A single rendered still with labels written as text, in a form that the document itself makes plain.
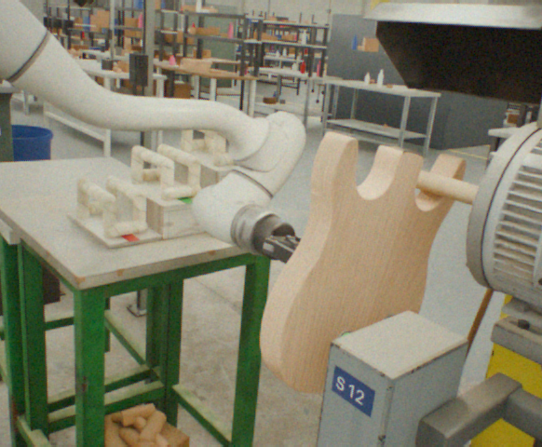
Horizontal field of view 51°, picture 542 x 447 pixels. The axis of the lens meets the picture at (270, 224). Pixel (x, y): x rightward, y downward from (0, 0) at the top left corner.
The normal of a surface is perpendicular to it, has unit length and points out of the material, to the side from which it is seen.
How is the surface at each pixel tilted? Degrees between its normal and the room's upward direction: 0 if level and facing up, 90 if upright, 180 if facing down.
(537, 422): 90
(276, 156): 81
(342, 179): 91
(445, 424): 0
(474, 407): 0
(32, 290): 90
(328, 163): 77
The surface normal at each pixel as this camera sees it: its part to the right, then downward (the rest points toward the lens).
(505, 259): -0.28, -0.77
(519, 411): -0.76, 0.14
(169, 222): 0.63, 0.30
